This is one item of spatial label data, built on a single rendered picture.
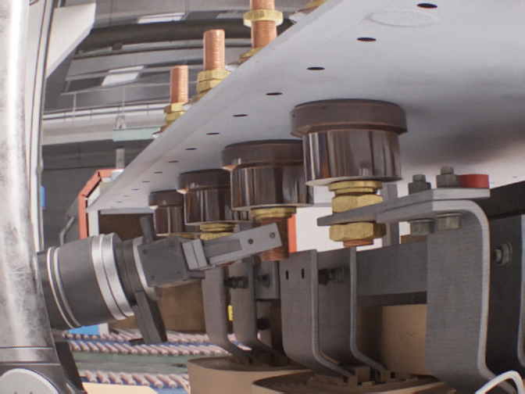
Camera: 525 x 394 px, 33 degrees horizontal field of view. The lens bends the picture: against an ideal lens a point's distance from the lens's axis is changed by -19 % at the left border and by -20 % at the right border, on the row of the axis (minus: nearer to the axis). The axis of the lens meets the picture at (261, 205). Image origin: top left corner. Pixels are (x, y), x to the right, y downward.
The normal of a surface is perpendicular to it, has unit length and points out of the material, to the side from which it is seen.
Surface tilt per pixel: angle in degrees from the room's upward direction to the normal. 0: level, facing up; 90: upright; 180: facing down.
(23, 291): 82
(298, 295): 90
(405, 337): 90
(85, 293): 104
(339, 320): 90
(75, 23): 90
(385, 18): 180
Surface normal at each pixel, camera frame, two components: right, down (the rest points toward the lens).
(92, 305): 0.05, 0.44
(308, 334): -0.96, 0.03
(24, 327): 0.42, -0.22
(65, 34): 0.26, -0.08
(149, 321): -0.09, -0.07
